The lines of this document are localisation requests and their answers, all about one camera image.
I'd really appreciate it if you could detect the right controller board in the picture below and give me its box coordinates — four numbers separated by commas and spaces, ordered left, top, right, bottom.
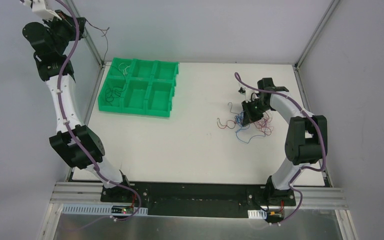
266, 211, 284, 222

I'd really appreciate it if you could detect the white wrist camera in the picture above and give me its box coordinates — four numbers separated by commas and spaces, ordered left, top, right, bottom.
19, 0, 62, 21
238, 86, 256, 103

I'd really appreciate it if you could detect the black thin wire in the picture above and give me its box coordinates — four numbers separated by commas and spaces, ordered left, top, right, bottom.
104, 84, 128, 106

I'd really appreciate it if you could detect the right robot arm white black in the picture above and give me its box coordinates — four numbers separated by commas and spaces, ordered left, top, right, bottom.
239, 77, 328, 206

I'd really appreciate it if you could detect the aluminium frame rail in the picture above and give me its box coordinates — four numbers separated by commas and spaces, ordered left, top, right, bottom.
50, 181, 349, 210

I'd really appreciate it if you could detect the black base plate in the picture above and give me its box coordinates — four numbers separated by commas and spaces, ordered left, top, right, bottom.
103, 182, 285, 218

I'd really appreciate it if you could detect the green compartment tray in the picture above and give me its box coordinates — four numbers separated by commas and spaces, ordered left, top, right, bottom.
98, 57, 179, 118

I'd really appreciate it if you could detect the white thin wire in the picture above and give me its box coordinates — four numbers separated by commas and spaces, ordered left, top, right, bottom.
117, 62, 132, 77

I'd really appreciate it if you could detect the white slotted cable duct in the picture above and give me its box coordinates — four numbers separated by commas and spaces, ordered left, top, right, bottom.
61, 203, 137, 217

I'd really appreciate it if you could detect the blue thin wire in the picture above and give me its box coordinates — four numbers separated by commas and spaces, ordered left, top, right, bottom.
233, 112, 267, 145

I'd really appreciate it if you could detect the left controller board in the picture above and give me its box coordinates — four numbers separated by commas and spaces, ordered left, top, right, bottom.
111, 205, 135, 216

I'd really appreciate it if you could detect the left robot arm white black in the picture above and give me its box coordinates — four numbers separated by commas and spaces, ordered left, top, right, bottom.
22, 9, 133, 203

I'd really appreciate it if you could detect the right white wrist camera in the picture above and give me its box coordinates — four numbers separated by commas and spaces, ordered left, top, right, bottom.
238, 86, 256, 103

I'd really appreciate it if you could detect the brown thin wire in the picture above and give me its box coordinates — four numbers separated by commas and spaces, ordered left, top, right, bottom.
85, 19, 128, 84

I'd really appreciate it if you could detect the right white slotted duct piece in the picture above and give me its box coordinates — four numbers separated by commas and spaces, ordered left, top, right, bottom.
247, 209, 267, 220

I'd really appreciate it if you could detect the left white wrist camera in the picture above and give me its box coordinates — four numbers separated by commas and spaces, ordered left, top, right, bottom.
19, 0, 62, 21

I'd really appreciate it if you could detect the controller board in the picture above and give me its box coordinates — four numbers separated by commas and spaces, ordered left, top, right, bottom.
111, 205, 135, 216
266, 211, 284, 222

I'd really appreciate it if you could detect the purple thin wire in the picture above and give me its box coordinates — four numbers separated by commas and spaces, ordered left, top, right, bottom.
226, 101, 276, 137

